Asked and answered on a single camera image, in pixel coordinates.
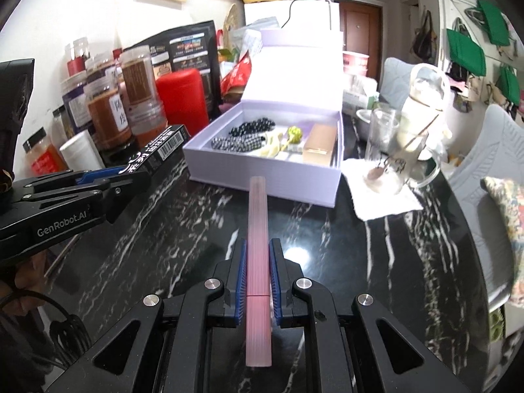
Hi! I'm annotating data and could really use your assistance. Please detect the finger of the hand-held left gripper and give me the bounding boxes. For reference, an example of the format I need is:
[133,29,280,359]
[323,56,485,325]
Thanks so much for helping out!
[15,170,151,224]
[22,167,124,192]

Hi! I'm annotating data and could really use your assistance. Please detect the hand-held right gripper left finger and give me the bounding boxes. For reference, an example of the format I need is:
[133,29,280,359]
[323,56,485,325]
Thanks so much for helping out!
[45,238,248,393]

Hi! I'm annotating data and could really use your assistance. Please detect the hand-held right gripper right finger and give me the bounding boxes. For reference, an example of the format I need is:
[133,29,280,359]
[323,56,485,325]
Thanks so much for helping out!
[269,237,471,393]

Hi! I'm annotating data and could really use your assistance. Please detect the long black carton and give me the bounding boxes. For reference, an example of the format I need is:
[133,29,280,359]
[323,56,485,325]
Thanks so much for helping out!
[118,124,192,178]

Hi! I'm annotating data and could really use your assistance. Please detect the gingham scrunchie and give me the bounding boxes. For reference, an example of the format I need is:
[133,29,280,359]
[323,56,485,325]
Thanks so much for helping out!
[210,132,265,153]

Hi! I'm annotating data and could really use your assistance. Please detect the cream hair clip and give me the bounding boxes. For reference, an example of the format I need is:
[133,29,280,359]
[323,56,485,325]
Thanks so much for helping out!
[259,130,288,159]

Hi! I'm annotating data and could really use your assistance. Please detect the polka dot scrunchie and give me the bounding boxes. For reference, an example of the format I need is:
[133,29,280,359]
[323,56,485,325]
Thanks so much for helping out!
[228,117,268,139]

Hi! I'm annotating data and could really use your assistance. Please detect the gold box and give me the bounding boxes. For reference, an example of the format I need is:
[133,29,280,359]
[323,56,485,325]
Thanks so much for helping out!
[301,124,339,168]

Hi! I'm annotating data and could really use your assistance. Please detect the lavender gift box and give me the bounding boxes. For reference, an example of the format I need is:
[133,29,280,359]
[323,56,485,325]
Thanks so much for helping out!
[181,28,345,208]

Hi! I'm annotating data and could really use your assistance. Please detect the person's left hand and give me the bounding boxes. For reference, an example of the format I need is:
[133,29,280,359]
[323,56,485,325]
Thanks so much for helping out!
[11,253,55,317]

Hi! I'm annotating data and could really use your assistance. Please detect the rubber-banded jar brown powder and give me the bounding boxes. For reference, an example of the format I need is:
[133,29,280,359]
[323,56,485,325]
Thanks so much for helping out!
[86,89,133,151]

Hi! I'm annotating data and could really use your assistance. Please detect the red label spice bottle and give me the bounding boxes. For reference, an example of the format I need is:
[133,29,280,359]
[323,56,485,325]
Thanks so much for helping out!
[22,127,69,179]

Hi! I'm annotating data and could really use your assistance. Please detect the black lid seed jar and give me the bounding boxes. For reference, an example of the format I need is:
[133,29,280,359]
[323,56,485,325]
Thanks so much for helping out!
[51,105,71,149]

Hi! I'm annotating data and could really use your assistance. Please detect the short jar orange powder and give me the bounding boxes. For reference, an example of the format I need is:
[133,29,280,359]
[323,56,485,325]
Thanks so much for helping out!
[130,99,169,149]

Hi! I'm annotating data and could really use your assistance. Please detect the purple label jar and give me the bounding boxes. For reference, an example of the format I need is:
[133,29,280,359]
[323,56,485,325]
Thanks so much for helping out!
[61,75,93,132]

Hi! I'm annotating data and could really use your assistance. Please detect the dark tea jar white label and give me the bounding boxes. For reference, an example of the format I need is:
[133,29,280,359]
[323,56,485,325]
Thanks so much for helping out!
[84,54,124,96]

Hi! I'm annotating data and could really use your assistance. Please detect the tall jar brown powder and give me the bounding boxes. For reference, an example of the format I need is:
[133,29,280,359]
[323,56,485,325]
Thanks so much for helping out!
[120,44,159,108]

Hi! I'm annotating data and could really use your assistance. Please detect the red canister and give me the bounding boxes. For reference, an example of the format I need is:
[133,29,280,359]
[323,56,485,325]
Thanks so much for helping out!
[155,68,211,137]

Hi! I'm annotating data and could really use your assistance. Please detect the red label clear jar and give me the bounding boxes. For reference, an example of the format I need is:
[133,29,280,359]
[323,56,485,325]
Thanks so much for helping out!
[66,37,91,77]

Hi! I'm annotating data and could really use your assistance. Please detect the white napkin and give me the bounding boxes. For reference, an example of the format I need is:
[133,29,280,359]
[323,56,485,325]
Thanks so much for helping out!
[341,158,423,222]

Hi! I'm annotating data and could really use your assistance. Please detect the metal spoon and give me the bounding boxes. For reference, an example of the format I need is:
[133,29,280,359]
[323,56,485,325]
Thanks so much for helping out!
[369,120,441,181]

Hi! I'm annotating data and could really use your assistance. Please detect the glass mug cartoon print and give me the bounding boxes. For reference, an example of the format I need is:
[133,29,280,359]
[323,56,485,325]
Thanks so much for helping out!
[364,107,443,196]

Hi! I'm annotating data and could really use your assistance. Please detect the black coffee bag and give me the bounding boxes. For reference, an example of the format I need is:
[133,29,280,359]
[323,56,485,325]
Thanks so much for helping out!
[132,20,224,112]

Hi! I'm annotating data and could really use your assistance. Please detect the red snack bag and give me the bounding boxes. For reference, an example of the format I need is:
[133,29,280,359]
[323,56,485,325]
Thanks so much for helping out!
[220,52,253,98]

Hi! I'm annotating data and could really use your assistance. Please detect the metal bowl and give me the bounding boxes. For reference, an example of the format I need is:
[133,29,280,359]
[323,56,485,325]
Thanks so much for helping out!
[355,107,376,140]

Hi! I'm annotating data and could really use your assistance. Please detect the woven straw fan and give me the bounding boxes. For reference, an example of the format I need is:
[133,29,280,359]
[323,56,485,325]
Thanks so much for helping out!
[223,3,247,48]

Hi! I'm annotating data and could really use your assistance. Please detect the crumpled clear plastic bags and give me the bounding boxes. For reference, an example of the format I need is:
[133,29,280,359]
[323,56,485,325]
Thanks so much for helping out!
[226,15,280,57]

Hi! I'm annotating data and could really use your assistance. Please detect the red paper cup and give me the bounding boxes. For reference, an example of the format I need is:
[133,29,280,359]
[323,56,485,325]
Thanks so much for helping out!
[341,49,370,77]

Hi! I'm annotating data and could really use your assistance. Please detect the grey quilted chair back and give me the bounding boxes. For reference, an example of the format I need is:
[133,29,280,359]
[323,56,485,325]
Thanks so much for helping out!
[378,56,419,104]
[447,103,524,312]

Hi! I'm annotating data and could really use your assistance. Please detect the white fridge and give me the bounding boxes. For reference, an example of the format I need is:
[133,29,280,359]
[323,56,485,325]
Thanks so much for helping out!
[243,0,341,34]

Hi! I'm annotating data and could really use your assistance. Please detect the brown door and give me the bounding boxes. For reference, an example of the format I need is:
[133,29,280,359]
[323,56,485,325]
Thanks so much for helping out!
[333,0,384,79]

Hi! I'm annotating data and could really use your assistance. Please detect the brown handbag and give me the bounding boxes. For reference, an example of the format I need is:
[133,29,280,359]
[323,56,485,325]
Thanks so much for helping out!
[410,9,435,61]

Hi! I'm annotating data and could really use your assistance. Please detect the green tote bag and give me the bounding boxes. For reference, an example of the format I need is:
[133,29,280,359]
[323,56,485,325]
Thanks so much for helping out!
[445,28,488,77]
[476,0,511,47]
[498,65,522,104]

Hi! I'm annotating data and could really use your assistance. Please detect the white handled bottle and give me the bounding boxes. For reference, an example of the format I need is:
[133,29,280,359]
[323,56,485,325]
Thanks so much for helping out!
[398,63,454,151]

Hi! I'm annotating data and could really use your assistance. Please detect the black power cable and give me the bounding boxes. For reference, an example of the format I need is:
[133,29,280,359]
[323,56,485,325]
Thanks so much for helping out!
[282,0,302,30]

